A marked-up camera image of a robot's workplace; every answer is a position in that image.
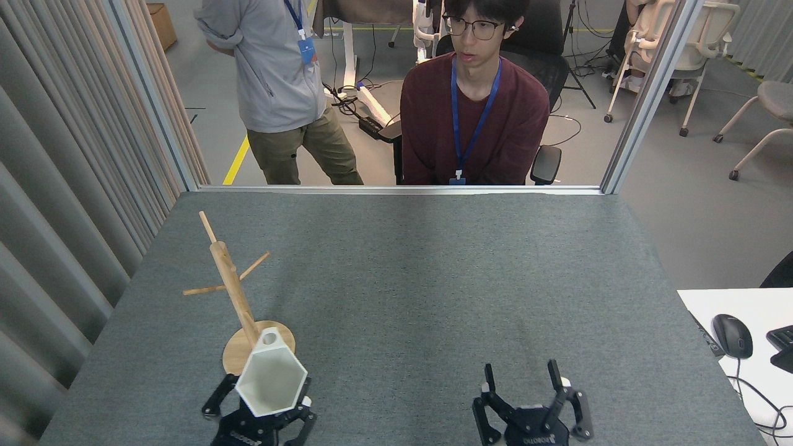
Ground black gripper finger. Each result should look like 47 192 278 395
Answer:
282 377 318 446
471 362 520 446
541 359 594 442
201 373 240 418

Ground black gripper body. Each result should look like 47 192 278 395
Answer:
209 410 305 446
503 404 569 446

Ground white hexagonal cup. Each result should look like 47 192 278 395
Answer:
234 327 309 418

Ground wooden cup rack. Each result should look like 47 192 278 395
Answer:
183 211 296 377

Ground black computer mouse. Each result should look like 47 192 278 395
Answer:
711 313 754 360

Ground white desk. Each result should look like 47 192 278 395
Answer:
677 287 793 446

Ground black keyboard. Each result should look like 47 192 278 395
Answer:
766 325 793 375

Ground black chair back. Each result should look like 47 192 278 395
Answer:
759 250 793 289

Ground grey pleated curtain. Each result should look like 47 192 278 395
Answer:
0 0 211 446

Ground person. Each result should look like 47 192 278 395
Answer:
194 0 365 185
609 0 648 94
400 0 552 186

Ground black tripod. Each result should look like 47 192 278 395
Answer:
561 0 597 110

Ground black office chair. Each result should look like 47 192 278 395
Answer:
378 0 571 186

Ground white-legged standing desk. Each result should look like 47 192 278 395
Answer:
313 0 414 126

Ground grey chair with white legs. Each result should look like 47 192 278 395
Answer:
712 79 793 181

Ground black-rimmed glasses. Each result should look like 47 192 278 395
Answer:
442 14 506 42

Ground cardboard box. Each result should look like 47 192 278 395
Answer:
147 2 178 51

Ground white stand on wheels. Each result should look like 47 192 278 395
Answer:
412 0 448 64

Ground white office chair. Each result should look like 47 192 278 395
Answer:
602 0 741 138

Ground black mouse cable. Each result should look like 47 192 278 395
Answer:
733 358 793 436

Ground silver aluminium rail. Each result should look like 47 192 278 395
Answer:
197 184 605 196

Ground blue lanyard with badge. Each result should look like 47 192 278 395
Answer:
284 0 318 65
449 56 503 186

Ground black floor cable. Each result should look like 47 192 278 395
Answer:
322 25 411 121

